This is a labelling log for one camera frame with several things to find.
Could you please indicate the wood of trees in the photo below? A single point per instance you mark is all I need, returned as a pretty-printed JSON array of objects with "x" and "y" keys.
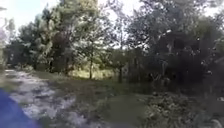
[{"x": 133, "y": 43}]

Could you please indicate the grass ground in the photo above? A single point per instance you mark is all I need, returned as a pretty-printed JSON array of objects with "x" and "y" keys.
[{"x": 120, "y": 106}]

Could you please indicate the pale gravel path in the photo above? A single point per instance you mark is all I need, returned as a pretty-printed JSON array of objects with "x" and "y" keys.
[{"x": 36, "y": 96}]

